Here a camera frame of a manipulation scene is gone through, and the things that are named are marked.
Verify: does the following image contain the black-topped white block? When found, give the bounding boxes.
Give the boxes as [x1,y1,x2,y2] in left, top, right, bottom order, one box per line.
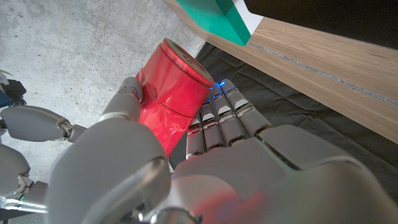
[244,0,398,50]

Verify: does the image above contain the red plastic cup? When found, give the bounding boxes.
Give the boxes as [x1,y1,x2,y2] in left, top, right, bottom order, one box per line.
[135,37,215,158]

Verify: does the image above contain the black curtain backdrop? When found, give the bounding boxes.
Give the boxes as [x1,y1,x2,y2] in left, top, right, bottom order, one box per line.
[169,42,398,203]

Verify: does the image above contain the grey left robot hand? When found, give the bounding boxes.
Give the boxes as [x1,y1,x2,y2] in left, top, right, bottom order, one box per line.
[43,77,398,224]

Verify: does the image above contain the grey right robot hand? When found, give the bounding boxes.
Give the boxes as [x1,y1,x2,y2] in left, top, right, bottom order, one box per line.
[0,105,88,214]

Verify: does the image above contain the green-topped white block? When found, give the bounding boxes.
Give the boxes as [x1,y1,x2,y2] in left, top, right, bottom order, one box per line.
[175,0,264,47]

